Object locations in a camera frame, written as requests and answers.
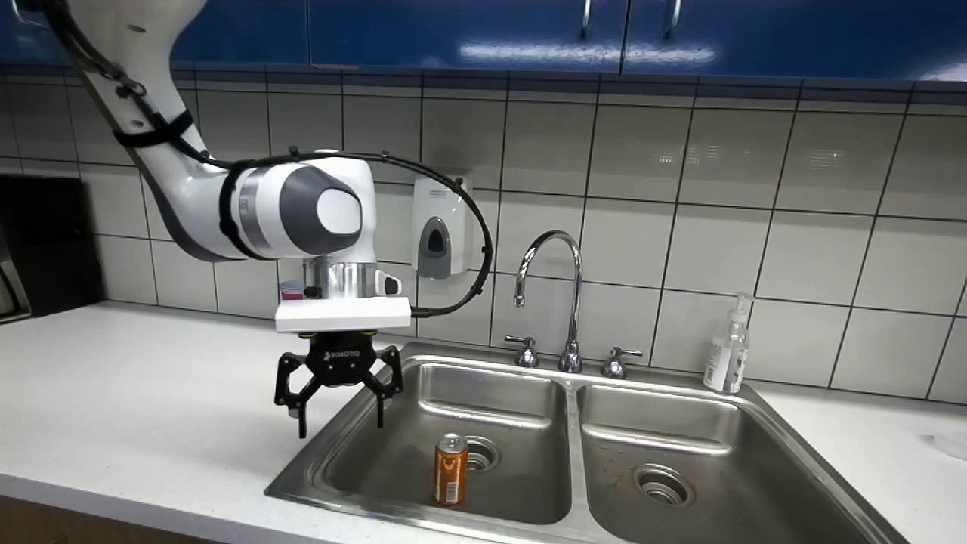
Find orange drink can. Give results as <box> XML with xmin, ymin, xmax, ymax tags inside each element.
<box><xmin>433</xmin><ymin>431</ymin><xmax>472</xmax><ymax>510</ymax></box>

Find chrome faucet handle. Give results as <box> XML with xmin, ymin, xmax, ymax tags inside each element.
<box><xmin>500</xmin><ymin>331</ymin><xmax>545</xmax><ymax>367</ymax></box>
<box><xmin>597</xmin><ymin>344</ymin><xmax>642</xmax><ymax>381</ymax></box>

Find blue wall cabinets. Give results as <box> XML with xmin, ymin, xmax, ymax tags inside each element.
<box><xmin>0</xmin><ymin>0</ymin><xmax>967</xmax><ymax>87</ymax></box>

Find stainless steel double sink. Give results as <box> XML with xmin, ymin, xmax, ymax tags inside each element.
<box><xmin>261</xmin><ymin>339</ymin><xmax>909</xmax><ymax>544</ymax></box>

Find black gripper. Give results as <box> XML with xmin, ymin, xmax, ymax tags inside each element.
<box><xmin>273</xmin><ymin>330</ymin><xmax>408</xmax><ymax>441</ymax></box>

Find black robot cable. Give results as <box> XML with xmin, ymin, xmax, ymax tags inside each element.
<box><xmin>39</xmin><ymin>0</ymin><xmax>497</xmax><ymax>320</ymax></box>

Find clear pump soap bottle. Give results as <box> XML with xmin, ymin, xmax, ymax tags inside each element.
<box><xmin>701</xmin><ymin>294</ymin><xmax>755</xmax><ymax>396</ymax></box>

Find white wall soap dispenser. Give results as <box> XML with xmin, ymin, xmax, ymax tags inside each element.
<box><xmin>410</xmin><ymin>176</ymin><xmax>477</xmax><ymax>282</ymax></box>

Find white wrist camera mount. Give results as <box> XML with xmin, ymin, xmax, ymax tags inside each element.
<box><xmin>273</xmin><ymin>294</ymin><xmax>418</xmax><ymax>339</ymax></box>

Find black microwave oven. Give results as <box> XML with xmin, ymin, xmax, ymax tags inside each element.
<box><xmin>0</xmin><ymin>173</ymin><xmax>109</xmax><ymax>326</ymax></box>

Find chrome gooseneck faucet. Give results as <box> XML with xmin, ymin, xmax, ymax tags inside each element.
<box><xmin>510</xmin><ymin>227</ymin><xmax>590</xmax><ymax>373</ymax></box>

